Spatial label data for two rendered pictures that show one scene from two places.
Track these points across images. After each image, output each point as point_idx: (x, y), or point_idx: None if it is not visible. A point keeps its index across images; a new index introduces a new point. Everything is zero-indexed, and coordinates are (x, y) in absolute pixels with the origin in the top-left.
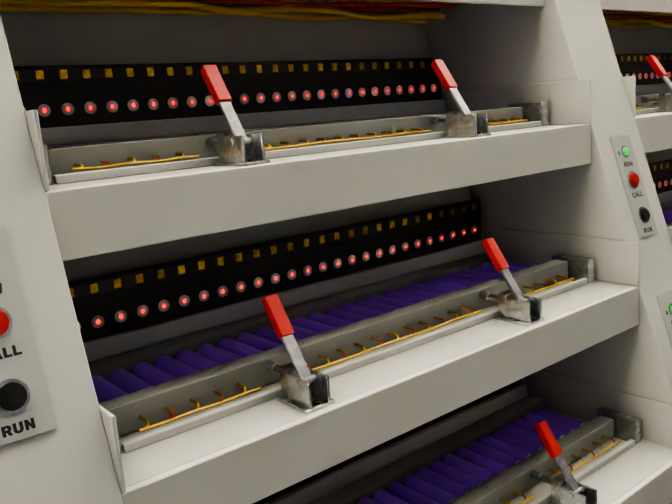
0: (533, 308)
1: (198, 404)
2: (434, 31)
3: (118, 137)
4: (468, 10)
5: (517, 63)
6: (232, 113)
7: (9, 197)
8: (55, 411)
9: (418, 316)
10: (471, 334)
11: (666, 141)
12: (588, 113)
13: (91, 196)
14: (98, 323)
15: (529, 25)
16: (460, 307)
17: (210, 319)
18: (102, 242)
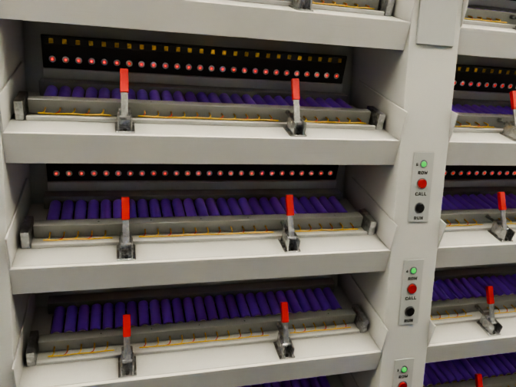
0: (296, 243)
1: (77, 236)
2: None
3: (104, 79)
4: None
5: (383, 80)
6: (125, 100)
7: None
8: None
9: (230, 223)
10: (251, 245)
11: (480, 160)
12: (400, 133)
13: (24, 137)
14: (68, 174)
15: (394, 58)
16: (264, 225)
17: (130, 186)
18: (29, 158)
